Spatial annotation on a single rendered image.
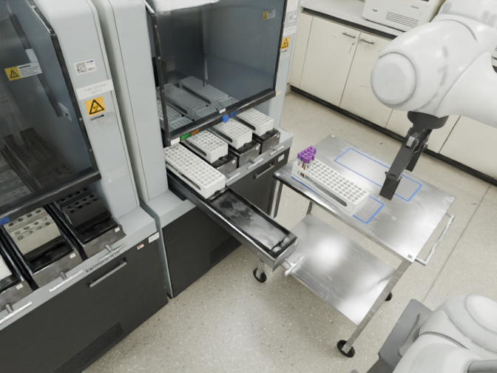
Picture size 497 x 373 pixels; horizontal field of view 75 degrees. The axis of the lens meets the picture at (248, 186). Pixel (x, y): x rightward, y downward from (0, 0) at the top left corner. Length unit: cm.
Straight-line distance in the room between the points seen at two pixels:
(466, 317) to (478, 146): 235
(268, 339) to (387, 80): 151
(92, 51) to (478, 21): 83
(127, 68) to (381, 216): 99
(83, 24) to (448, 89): 80
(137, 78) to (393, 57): 76
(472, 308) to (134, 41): 111
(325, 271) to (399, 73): 135
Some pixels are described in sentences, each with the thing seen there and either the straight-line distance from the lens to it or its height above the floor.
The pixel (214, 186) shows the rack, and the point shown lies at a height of 85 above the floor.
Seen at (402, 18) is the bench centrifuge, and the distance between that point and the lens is 315.
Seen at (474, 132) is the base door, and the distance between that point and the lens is 318.
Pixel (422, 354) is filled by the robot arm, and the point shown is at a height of 92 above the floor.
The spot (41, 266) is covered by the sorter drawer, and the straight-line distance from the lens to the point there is 116.
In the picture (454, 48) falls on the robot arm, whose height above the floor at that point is 154.
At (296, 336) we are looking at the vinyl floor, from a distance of 186.
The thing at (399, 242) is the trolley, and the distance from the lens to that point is 125.
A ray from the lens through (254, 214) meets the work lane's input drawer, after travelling 119.
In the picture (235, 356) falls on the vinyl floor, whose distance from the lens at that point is 178.
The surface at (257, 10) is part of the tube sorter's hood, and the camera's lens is 132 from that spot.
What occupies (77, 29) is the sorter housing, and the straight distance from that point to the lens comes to 96.
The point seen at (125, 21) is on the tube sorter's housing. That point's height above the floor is 139.
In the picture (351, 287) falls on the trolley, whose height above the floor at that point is 28.
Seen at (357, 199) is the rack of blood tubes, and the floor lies 88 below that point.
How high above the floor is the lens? 168
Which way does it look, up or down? 43 degrees down
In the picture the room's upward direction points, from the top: 6 degrees clockwise
